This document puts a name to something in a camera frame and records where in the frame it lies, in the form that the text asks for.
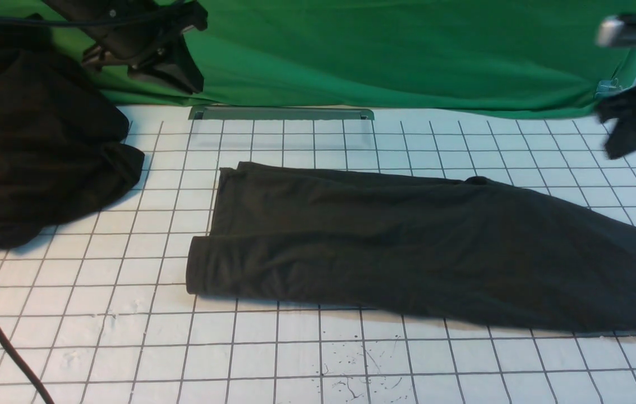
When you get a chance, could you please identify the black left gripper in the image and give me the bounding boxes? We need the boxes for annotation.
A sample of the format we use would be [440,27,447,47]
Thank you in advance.
[45,1,209,95]

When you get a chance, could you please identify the gray long-sleeved shirt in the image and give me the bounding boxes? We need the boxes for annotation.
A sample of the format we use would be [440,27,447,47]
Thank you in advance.
[186,163,636,333]

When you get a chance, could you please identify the blue binder clip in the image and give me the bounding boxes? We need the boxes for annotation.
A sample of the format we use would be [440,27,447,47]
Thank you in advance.
[594,77,624,99]

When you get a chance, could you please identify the gray metal bar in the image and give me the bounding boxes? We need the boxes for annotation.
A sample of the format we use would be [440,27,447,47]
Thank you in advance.
[189,105,375,121]

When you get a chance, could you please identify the green backdrop cloth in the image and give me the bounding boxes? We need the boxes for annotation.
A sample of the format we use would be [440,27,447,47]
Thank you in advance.
[0,0,636,120]

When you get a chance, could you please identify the black cloth pile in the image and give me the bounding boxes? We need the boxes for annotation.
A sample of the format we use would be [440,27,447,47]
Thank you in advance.
[0,25,145,250]

